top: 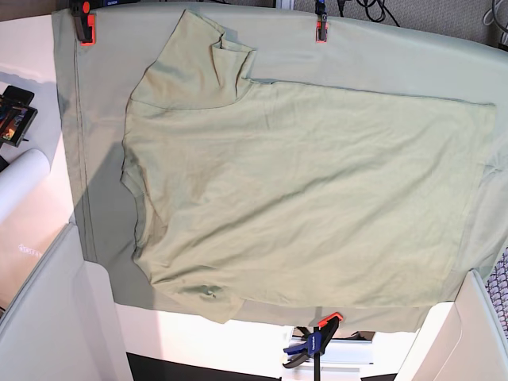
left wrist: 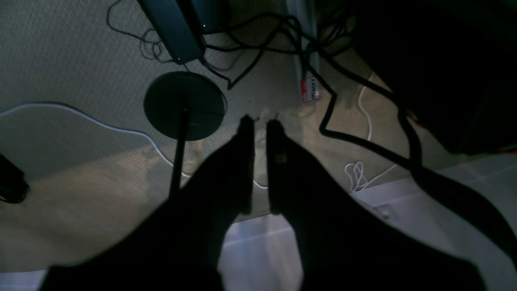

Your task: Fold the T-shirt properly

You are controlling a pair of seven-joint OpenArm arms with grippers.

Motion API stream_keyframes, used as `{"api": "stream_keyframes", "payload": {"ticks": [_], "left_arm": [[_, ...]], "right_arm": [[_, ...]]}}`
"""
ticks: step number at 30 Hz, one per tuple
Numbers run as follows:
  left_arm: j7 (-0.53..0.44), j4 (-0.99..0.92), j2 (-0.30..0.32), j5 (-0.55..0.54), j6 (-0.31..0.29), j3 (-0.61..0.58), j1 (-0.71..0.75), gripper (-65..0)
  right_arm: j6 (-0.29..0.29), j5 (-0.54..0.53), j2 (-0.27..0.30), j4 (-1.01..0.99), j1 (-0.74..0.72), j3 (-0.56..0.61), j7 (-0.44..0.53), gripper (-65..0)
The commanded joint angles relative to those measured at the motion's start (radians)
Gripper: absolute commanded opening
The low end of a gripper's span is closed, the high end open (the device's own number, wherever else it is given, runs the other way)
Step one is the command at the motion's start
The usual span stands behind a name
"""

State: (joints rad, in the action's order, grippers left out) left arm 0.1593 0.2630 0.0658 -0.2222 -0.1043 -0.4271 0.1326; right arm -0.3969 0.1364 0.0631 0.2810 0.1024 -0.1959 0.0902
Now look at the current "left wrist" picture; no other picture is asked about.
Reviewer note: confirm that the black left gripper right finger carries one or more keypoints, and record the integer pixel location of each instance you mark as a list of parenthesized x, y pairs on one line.
[(344, 247)]

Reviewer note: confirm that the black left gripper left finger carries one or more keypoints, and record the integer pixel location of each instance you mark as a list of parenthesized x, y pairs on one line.
[(177, 248)]

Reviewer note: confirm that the round black stand base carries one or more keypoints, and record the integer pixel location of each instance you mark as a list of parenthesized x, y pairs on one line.
[(174, 92)]

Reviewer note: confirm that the dark power strip box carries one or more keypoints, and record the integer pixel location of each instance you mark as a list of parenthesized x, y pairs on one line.
[(182, 24)]

